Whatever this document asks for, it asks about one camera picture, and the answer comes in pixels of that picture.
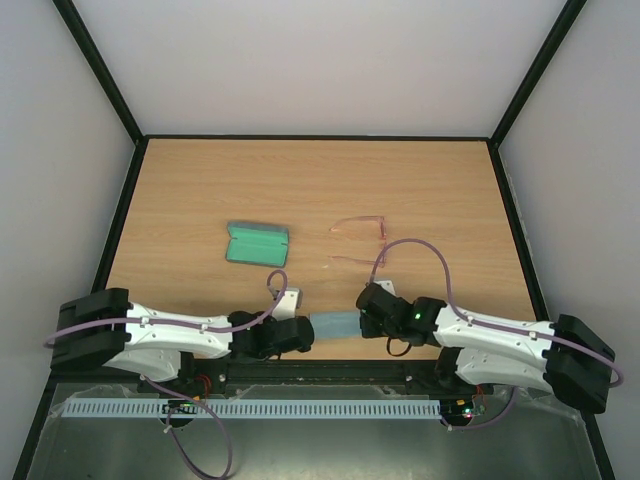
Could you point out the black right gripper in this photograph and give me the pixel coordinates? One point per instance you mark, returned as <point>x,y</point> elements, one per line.
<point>369,305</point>

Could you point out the light blue cleaning cloth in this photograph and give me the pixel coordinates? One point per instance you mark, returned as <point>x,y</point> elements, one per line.
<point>335,325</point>

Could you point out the blue-grey glasses case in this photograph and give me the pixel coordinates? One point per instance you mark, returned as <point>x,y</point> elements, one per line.
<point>257,244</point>

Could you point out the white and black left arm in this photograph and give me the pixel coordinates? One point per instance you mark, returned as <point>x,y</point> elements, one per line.
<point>107,329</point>

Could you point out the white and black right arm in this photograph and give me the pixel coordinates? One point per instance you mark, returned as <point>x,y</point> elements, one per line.
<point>565,358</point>

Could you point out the pink transparent sunglasses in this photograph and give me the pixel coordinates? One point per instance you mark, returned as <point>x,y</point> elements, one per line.
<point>364,235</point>

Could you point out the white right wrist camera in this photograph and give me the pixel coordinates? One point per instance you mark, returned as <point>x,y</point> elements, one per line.
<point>387,285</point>

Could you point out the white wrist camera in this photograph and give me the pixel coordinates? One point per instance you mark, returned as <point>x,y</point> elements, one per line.
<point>287,306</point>
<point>387,285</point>

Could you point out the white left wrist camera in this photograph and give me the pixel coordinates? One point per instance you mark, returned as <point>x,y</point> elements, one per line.
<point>287,306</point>

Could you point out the black front mounting rail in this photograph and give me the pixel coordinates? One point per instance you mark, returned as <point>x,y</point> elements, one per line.
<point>320,372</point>

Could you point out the light blue slotted cable duct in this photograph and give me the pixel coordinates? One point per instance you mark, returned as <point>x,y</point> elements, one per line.
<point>253,409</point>

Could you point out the black right corner frame post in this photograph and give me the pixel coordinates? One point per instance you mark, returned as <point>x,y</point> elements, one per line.
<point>546,53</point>

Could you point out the black corner frame post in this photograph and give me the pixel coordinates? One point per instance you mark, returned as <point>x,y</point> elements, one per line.
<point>90,51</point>
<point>546,53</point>

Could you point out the black left corner frame post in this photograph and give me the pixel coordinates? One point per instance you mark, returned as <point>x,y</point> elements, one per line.
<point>90,51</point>

